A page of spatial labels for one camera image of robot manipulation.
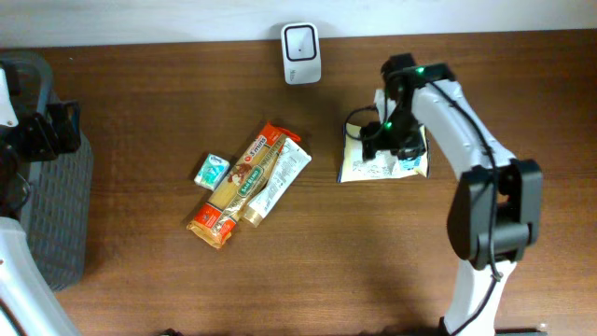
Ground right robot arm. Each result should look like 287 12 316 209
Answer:
355 53 543 335

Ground green white tissue pack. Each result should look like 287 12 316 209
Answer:
193 154 229 190

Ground orange spaghetti pack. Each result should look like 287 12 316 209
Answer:
187 122 301 248

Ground white tube gold cap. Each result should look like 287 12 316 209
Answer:
243 138 312 227

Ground yellow white snack bag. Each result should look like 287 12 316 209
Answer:
338 135 429 183

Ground white barcode scanner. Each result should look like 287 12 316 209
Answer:
281 22 322 85

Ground dark grey mesh basket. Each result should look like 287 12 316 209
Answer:
1 51 93 291

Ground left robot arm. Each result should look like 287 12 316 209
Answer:
1 52 93 335

